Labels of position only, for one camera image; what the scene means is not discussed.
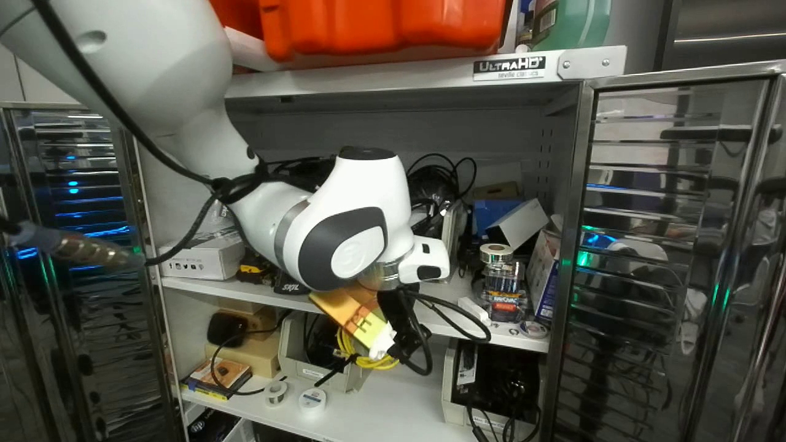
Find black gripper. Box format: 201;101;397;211
379;279;431;361

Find yellow cable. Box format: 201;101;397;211
332;324;400;374

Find yellow held object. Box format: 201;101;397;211
308;282;397;361

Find white rectangular plastic block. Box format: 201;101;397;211
454;291;494;327

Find grey plastic storage bin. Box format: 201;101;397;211
277;311;374;388

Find clear battery blister pack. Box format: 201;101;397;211
477;263;532;327

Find clear tape roll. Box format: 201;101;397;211
477;239;515;269

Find small white tape roll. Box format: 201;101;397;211
264;374;294;406
294;384;329;414

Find blue cardboard box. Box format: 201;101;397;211
469;193;526;239

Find tan wooden block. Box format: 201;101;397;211
205;302;282;381

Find white printed package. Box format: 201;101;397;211
526;228;566;332

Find black oval device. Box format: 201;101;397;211
205;308;251;347

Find copper square board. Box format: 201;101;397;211
207;359;257;397

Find grey metal shelf unit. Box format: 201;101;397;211
130;43;631;442

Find steel rack cabinet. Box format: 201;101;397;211
540;58;786;442

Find orange plastic storage bin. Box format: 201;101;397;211
255;0;512;64
207;0;265;42

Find reflective steel cabinet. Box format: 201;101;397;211
0;101;180;442

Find blurred metal rod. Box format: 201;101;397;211
0;215;138;274

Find green white container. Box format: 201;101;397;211
529;0;615;54

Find black coiled cables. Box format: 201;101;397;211
406;149;481;215

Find yellow black cordless drill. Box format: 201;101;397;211
233;254;284;291

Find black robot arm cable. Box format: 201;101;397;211
28;0;284;268

